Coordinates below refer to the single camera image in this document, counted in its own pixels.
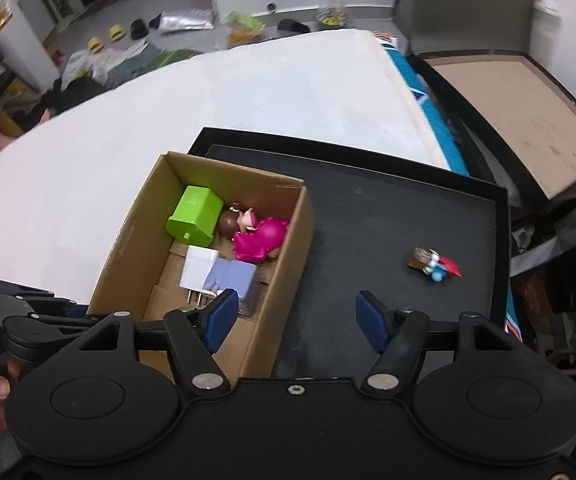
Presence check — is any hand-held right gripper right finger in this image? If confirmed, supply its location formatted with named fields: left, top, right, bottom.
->
left=355, top=290, right=512, bottom=394

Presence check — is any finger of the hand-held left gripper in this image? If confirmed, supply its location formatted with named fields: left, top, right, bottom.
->
left=13, top=283, right=92, bottom=322

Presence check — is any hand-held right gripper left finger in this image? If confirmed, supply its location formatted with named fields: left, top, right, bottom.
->
left=75, top=288, right=241, bottom=397

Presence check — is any lavender toy block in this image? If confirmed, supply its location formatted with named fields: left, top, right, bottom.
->
left=204, top=260, right=259, bottom=317

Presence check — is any brown cardboard box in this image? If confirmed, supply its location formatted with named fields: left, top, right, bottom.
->
left=88, top=151, right=315, bottom=382

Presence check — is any white charger plug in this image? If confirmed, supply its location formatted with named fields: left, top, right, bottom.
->
left=180, top=245, right=219, bottom=307

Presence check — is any black shallow tray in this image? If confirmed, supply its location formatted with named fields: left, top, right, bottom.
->
left=188, top=127, right=511, bottom=381

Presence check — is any small blue red figure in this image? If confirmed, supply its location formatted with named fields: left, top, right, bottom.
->
left=408, top=246, right=463, bottom=283

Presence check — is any pink dinosaur toy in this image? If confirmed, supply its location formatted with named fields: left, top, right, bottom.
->
left=232, top=216, right=291, bottom=264

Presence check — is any brown-haired doll figure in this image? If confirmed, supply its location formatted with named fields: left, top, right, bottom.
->
left=218, top=203, right=259, bottom=239

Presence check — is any grey cloth pile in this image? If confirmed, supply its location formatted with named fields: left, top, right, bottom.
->
left=61, top=42, right=203, bottom=92

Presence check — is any large black tray brown inside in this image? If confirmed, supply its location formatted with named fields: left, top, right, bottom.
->
left=407, top=49, right=576, bottom=211

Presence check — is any white cabinet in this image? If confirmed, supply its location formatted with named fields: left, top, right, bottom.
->
left=0, top=0, right=64, bottom=95

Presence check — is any green snack bag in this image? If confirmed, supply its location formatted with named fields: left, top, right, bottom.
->
left=224, top=11, right=269, bottom=46

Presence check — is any silver foil bag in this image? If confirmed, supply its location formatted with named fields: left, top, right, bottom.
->
left=160, top=9, right=215, bottom=34

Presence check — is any clear plastic bag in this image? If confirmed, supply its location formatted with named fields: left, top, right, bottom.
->
left=315, top=0, right=353, bottom=31

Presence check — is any grey upright board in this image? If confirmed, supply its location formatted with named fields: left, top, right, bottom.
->
left=393, top=0, right=538, bottom=57

